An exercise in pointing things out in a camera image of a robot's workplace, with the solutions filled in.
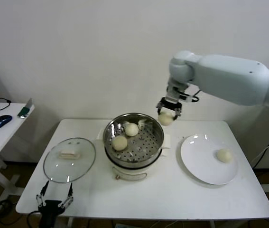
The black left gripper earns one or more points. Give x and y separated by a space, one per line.
50 211

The blue computer mouse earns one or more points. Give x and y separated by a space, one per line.
1 121

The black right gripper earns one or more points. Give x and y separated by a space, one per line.
171 104

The round glass pot lid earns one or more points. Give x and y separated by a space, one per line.
82 164

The stainless steel steamer basket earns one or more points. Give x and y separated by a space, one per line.
155 135

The white steamed baozi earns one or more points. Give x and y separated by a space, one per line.
166 120
224 156
119 143
132 130

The white electric cooking pot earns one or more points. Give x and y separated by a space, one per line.
134 172

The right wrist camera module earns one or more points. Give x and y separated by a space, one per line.
184 93

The white side desk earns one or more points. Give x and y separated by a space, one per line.
3 140

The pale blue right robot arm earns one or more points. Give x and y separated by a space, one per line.
231 78

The white round plate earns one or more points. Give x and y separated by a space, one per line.
200 164

